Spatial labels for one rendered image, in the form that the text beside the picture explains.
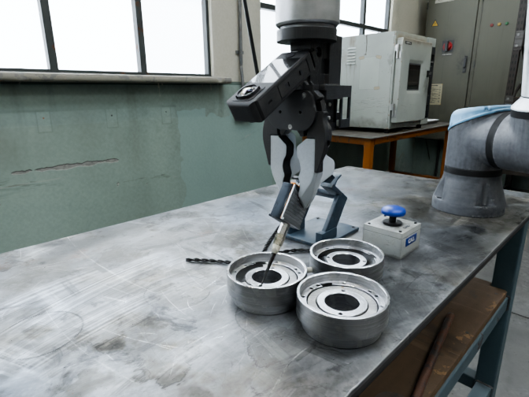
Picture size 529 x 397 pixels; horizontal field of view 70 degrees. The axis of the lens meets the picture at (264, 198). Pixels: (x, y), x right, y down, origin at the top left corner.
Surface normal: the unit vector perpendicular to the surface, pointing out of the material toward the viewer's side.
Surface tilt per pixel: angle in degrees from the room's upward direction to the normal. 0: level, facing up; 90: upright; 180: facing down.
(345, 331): 90
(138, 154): 90
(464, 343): 0
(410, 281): 0
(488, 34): 90
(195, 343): 0
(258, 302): 90
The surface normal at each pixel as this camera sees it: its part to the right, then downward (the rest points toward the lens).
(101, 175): 0.71, 0.18
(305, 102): -0.67, 0.21
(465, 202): -0.48, -0.06
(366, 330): 0.30, 0.25
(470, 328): -0.01, -0.96
